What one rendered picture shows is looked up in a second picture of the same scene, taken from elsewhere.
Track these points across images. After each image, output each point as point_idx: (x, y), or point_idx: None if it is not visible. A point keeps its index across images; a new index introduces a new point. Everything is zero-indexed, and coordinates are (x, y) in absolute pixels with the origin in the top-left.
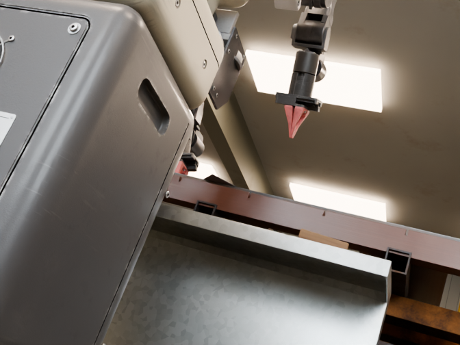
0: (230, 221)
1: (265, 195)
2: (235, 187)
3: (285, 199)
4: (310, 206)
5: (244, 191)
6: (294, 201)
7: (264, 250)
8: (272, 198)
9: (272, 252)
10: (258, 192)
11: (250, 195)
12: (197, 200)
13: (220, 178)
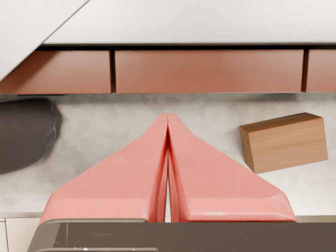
0: (167, 215)
1: (133, 43)
2: (41, 44)
3: (193, 43)
4: (264, 43)
5: (98, 93)
6: (219, 43)
7: (199, 136)
8: (172, 93)
9: (211, 136)
10: (110, 43)
11: (110, 80)
12: (18, 96)
13: (2, 78)
